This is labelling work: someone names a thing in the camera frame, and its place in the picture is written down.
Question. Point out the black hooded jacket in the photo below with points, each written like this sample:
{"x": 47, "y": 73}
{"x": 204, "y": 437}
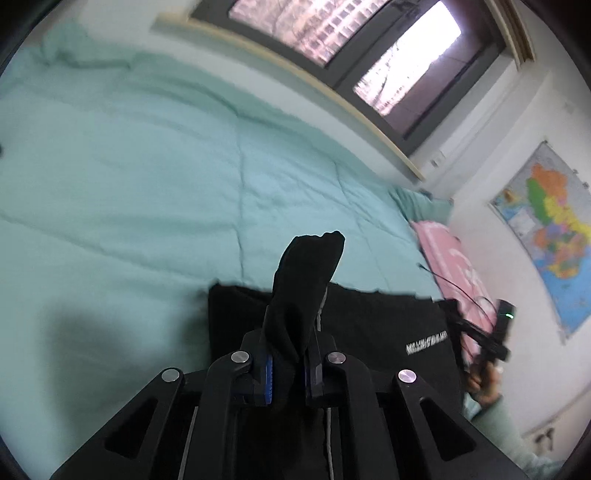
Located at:
{"x": 369, "y": 323}

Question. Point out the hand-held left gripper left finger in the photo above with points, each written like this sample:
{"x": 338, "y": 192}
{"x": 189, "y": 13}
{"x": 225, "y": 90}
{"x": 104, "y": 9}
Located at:
{"x": 268, "y": 383}

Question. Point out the colourful wall map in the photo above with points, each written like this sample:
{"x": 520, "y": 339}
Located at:
{"x": 554, "y": 230}

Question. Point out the pink pillow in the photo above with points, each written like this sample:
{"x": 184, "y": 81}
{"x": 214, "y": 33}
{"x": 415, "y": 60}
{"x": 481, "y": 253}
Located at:
{"x": 450, "y": 258}

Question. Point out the person's right forearm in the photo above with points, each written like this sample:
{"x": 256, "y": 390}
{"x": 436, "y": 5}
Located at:
{"x": 503, "y": 438}

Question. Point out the person's right hand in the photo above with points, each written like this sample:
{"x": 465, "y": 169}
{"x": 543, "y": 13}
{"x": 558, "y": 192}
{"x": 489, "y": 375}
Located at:
{"x": 485, "y": 387}

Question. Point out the teal pillow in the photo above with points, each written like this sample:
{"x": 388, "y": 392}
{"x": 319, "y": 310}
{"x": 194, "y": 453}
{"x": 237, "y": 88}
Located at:
{"x": 422, "y": 205}

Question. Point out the white wall socket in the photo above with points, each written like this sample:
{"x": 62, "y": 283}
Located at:
{"x": 438, "y": 159}

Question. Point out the dark framed window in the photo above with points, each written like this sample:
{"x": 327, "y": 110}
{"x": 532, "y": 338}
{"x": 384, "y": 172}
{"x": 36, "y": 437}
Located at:
{"x": 351, "y": 50}

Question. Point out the wooden window sill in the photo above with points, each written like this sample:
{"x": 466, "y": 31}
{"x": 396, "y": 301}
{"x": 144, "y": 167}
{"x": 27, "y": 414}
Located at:
{"x": 323, "y": 94}

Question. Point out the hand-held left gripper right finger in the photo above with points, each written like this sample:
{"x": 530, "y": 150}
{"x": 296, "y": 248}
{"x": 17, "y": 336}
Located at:
{"x": 319, "y": 369}

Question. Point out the teal bed blanket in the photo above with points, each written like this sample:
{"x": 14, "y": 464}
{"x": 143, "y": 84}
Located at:
{"x": 138, "y": 184}

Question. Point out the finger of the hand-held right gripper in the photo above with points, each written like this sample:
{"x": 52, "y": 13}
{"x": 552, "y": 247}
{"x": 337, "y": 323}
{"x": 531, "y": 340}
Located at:
{"x": 464, "y": 325}

